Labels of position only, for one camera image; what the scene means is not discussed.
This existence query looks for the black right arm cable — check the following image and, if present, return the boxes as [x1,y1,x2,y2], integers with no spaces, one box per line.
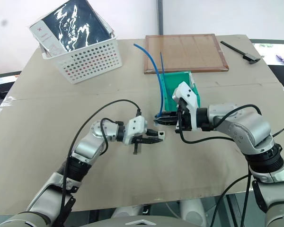
[177,104,262,144]

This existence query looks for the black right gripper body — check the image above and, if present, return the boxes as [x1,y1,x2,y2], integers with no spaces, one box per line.
[174,96,194,133]

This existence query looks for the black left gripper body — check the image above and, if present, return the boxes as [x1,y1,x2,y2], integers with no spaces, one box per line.
[132,135,148,156]

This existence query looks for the brown framed wooden board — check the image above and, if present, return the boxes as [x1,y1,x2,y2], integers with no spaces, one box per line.
[143,34,230,75]

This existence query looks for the white printed paper card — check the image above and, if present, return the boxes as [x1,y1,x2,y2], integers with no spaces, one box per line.
[29,20,71,57]

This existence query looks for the black glossy packaged box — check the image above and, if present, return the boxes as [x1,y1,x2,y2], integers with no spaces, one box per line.
[35,0,115,53]

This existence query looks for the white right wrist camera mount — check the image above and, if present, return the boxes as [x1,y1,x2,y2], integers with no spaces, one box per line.
[171,81,199,131]

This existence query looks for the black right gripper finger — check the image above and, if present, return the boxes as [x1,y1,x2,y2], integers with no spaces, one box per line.
[153,117,178,126]
[155,112,178,119]

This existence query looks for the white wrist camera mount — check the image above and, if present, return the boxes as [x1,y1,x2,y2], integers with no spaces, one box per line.
[171,81,199,131]
[122,115,149,145]

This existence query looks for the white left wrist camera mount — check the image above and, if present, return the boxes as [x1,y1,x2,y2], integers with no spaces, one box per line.
[122,115,149,145]

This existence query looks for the white perforated plastic basket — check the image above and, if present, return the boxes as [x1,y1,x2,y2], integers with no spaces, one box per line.
[29,30,123,85]

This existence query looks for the grey corrugated conduit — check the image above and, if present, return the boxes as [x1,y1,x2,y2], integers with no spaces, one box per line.
[156,0,164,36]

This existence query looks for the dark table with clutter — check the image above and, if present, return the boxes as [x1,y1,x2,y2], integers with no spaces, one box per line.
[248,38,284,95]

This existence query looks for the grey robot torso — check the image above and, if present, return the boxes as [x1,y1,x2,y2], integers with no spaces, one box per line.
[84,212,205,227]

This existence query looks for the dark side table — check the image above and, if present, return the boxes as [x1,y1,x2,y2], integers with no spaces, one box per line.
[0,70,22,108]

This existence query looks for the white rounded shape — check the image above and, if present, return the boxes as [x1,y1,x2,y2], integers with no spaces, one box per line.
[178,200,208,227]
[112,204,145,219]

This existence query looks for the blue cable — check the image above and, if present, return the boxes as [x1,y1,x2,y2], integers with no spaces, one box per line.
[133,43,168,119]

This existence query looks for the black caliper tool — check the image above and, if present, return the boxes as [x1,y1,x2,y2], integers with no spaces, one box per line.
[220,40,261,65]

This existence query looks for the green plastic bin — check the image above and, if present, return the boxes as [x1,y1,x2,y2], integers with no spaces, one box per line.
[159,70,202,113]

